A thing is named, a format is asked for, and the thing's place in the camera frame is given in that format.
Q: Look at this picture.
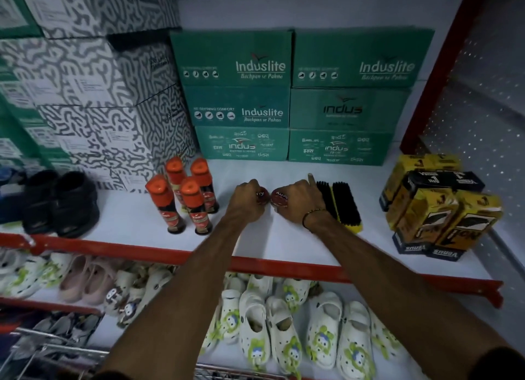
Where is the black shoe brush yellow base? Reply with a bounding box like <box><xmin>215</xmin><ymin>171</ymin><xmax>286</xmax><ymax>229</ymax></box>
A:
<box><xmin>332</xmin><ymin>181</ymin><xmax>364</xmax><ymax>234</ymax></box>

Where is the stack of green shoe boxes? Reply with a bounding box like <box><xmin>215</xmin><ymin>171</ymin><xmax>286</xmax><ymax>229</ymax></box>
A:
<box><xmin>170</xmin><ymin>27</ymin><xmax>435</xmax><ymax>166</ymax></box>

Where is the red shelf upright post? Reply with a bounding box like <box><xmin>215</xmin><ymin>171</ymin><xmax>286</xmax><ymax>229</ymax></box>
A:
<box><xmin>399</xmin><ymin>0</ymin><xmax>493</xmax><ymax>156</ymax></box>

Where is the pink clog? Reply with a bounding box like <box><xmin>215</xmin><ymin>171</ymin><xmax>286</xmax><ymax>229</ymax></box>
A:
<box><xmin>59</xmin><ymin>254</ymin><xmax>94</xmax><ymax>303</ymax></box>
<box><xmin>81</xmin><ymin>259</ymin><xmax>119</xmax><ymax>307</ymax></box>

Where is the white perforated side panel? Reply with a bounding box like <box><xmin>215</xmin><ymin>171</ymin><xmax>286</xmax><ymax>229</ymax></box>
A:
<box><xmin>413</xmin><ymin>0</ymin><xmax>525</xmax><ymax>270</ymax></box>

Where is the green labelled shoe box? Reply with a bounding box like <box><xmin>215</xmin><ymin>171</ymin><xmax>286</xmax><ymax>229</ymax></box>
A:
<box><xmin>0</xmin><ymin>0</ymin><xmax>43</xmax><ymax>39</ymax></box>

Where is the red shelf edge rail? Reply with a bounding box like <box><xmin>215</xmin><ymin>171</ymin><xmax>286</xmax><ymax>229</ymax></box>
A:
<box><xmin>0</xmin><ymin>232</ymin><xmax>504</xmax><ymax>309</ymax></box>

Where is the person's right hand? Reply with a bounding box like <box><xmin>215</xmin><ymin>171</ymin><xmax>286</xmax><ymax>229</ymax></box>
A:
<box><xmin>273</xmin><ymin>173</ymin><xmax>329</xmax><ymax>228</ymax></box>

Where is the person's left forearm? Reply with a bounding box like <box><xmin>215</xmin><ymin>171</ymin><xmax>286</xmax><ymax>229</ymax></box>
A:
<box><xmin>96</xmin><ymin>214</ymin><xmax>267</xmax><ymax>380</ymax></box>

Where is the yellow black carton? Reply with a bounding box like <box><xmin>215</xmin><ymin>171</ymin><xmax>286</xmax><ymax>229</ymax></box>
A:
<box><xmin>426</xmin><ymin>190</ymin><xmax>504</xmax><ymax>262</ymax></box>
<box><xmin>378</xmin><ymin>153</ymin><xmax>462</xmax><ymax>212</ymax></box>
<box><xmin>404</xmin><ymin>169</ymin><xmax>486</xmax><ymax>196</ymax></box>
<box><xmin>386</xmin><ymin>186</ymin><xmax>460</xmax><ymax>256</ymax></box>

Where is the pile of green labelled boxes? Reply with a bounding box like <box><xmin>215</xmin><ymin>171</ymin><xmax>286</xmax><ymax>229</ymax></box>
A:
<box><xmin>0</xmin><ymin>58</ymin><xmax>74</xmax><ymax>175</ymax></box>

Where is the beaded wrist bracelet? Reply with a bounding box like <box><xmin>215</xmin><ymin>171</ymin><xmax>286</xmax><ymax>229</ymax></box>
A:
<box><xmin>302</xmin><ymin>208</ymin><xmax>327</xmax><ymax>229</ymax></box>

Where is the person's black sleeve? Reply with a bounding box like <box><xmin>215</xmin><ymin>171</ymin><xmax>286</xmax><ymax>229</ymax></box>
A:
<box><xmin>468</xmin><ymin>346</ymin><xmax>525</xmax><ymax>380</ymax></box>

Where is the grey strapped sandal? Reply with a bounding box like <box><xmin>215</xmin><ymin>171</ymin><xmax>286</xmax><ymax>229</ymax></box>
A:
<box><xmin>29</xmin><ymin>311</ymin><xmax>104</xmax><ymax>352</ymax></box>

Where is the orange-capped liquid polish bottle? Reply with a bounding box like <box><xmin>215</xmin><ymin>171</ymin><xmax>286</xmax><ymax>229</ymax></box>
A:
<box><xmin>165</xmin><ymin>156</ymin><xmax>188</xmax><ymax>212</ymax></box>
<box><xmin>145</xmin><ymin>174</ymin><xmax>186</xmax><ymax>235</ymax></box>
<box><xmin>180</xmin><ymin>176</ymin><xmax>213</xmax><ymax>236</ymax></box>
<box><xmin>190</xmin><ymin>158</ymin><xmax>220</xmax><ymax>215</ymax></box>

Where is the row of white printed clogs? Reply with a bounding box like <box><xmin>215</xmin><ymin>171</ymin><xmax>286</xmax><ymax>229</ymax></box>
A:
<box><xmin>0</xmin><ymin>248</ymin><xmax>409</xmax><ymax>380</ymax></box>

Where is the person's right forearm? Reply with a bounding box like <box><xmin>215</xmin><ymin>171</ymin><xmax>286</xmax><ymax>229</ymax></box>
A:
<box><xmin>304</xmin><ymin>211</ymin><xmax>513</xmax><ymax>380</ymax></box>

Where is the grey white patterned shoe box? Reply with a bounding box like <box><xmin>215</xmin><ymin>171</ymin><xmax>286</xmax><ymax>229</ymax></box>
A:
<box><xmin>16</xmin><ymin>0</ymin><xmax>182</xmax><ymax>40</ymax></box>
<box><xmin>36</xmin><ymin>84</ymin><xmax>198</xmax><ymax>194</ymax></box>
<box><xmin>0</xmin><ymin>37</ymin><xmax>183</xmax><ymax>110</ymax></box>

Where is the black shoe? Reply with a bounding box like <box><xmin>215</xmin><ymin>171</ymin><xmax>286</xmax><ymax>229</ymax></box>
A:
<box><xmin>52</xmin><ymin>171</ymin><xmax>100</xmax><ymax>239</ymax></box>
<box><xmin>22</xmin><ymin>169</ymin><xmax>60</xmax><ymax>235</ymax></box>

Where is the dark blue shoe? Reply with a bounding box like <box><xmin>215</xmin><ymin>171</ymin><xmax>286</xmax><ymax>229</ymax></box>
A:
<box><xmin>0</xmin><ymin>164</ymin><xmax>27</xmax><ymax>225</ymax></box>

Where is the person's left hand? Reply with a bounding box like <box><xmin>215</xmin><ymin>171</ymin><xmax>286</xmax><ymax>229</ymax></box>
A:
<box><xmin>225</xmin><ymin>179</ymin><xmax>270</xmax><ymax>225</ymax></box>

